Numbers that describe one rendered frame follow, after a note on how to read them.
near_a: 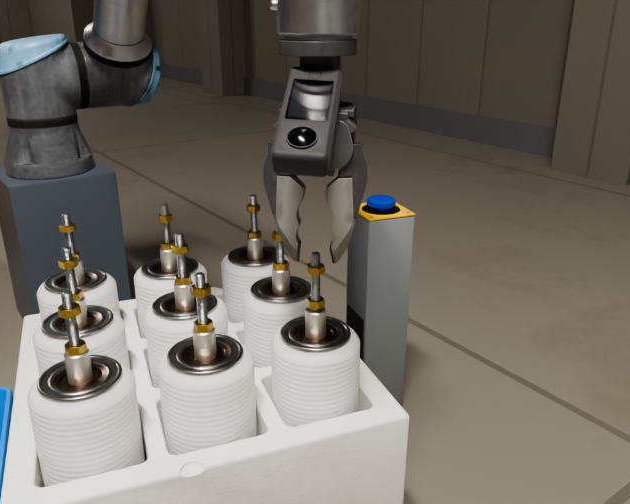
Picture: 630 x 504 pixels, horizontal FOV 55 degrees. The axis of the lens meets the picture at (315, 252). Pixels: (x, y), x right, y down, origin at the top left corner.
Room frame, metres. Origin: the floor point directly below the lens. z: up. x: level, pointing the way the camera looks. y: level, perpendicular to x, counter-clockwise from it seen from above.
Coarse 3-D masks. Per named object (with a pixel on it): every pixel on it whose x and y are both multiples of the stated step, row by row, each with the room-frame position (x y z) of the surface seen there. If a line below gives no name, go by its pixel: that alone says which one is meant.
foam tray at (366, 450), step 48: (240, 336) 0.71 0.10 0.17; (144, 384) 0.59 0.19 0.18; (144, 432) 0.50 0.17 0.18; (288, 432) 0.50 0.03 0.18; (336, 432) 0.50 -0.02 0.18; (384, 432) 0.52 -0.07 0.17; (96, 480) 0.43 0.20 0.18; (144, 480) 0.43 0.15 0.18; (192, 480) 0.45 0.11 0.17; (240, 480) 0.46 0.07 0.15; (288, 480) 0.48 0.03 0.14; (336, 480) 0.50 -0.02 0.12; (384, 480) 0.52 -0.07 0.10
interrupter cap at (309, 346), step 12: (288, 324) 0.59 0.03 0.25; (300, 324) 0.59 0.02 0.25; (336, 324) 0.59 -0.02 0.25; (288, 336) 0.56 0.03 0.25; (300, 336) 0.57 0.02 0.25; (336, 336) 0.56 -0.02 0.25; (348, 336) 0.56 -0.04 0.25; (300, 348) 0.54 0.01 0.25; (312, 348) 0.54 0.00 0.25; (324, 348) 0.54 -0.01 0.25; (336, 348) 0.54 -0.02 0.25
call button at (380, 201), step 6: (372, 198) 0.81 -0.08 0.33; (378, 198) 0.81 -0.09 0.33; (384, 198) 0.81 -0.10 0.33; (390, 198) 0.81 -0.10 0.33; (372, 204) 0.80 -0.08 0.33; (378, 204) 0.80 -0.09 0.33; (384, 204) 0.79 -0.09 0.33; (390, 204) 0.80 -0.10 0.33; (372, 210) 0.80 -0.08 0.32; (378, 210) 0.80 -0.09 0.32; (384, 210) 0.80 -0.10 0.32; (390, 210) 0.80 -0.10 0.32
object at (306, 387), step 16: (352, 336) 0.57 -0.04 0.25; (272, 352) 0.56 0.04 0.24; (288, 352) 0.54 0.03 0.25; (304, 352) 0.54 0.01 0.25; (336, 352) 0.54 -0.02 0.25; (352, 352) 0.55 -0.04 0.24; (272, 368) 0.56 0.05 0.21; (288, 368) 0.54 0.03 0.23; (304, 368) 0.53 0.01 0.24; (320, 368) 0.53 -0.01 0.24; (336, 368) 0.53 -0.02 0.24; (352, 368) 0.55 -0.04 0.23; (272, 384) 0.56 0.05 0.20; (288, 384) 0.53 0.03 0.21; (304, 384) 0.53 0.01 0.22; (320, 384) 0.53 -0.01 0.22; (336, 384) 0.53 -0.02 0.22; (352, 384) 0.54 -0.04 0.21; (288, 400) 0.53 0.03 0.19; (304, 400) 0.53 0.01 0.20; (320, 400) 0.53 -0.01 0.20; (336, 400) 0.53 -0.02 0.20; (352, 400) 0.55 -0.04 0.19; (288, 416) 0.54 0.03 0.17; (304, 416) 0.53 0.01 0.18; (320, 416) 0.53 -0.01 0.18; (336, 416) 0.53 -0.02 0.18
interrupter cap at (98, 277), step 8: (64, 272) 0.73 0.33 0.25; (88, 272) 0.73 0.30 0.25; (96, 272) 0.73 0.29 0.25; (104, 272) 0.73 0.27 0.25; (48, 280) 0.71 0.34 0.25; (56, 280) 0.71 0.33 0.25; (64, 280) 0.71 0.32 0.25; (88, 280) 0.71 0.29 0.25; (96, 280) 0.71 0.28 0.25; (104, 280) 0.71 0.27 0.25; (48, 288) 0.68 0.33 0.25; (56, 288) 0.68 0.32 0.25; (64, 288) 0.68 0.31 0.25; (80, 288) 0.68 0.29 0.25; (88, 288) 0.68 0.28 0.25
